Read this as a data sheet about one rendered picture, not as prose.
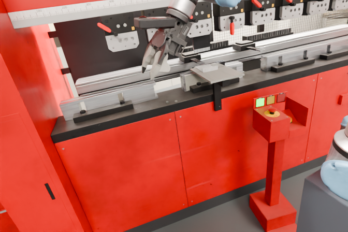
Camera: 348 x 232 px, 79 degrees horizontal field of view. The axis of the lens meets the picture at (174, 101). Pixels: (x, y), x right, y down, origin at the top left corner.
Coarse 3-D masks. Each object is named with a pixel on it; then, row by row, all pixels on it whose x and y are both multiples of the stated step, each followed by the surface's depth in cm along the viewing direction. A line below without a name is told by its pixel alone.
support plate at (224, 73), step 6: (198, 72) 113; (204, 72) 112; (210, 72) 110; (216, 72) 109; (222, 72) 108; (228, 72) 107; (234, 72) 105; (240, 72) 104; (204, 78) 105; (210, 78) 102; (216, 78) 101; (222, 78) 100; (228, 78) 101
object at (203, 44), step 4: (200, 36) 117; (204, 36) 118; (208, 36) 119; (192, 40) 118; (196, 40) 117; (200, 40) 118; (204, 40) 119; (208, 40) 119; (192, 44) 119; (196, 44) 118; (200, 44) 119; (204, 44) 119; (208, 44) 120; (196, 48) 119; (200, 48) 120; (204, 48) 121; (208, 48) 122; (196, 52) 121
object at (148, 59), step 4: (148, 48) 69; (152, 48) 68; (156, 48) 69; (148, 52) 68; (152, 52) 68; (156, 52) 70; (144, 56) 69; (148, 56) 68; (152, 56) 69; (144, 60) 69; (148, 60) 69; (152, 60) 71; (144, 64) 69; (148, 64) 71; (152, 64) 72; (144, 68) 70
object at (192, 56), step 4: (188, 52) 145; (192, 52) 144; (184, 56) 141; (188, 56) 139; (192, 56) 140; (196, 56) 141; (200, 56) 142; (180, 60) 147; (184, 60) 139; (188, 60) 140; (192, 60) 137; (196, 60) 135; (200, 64) 127
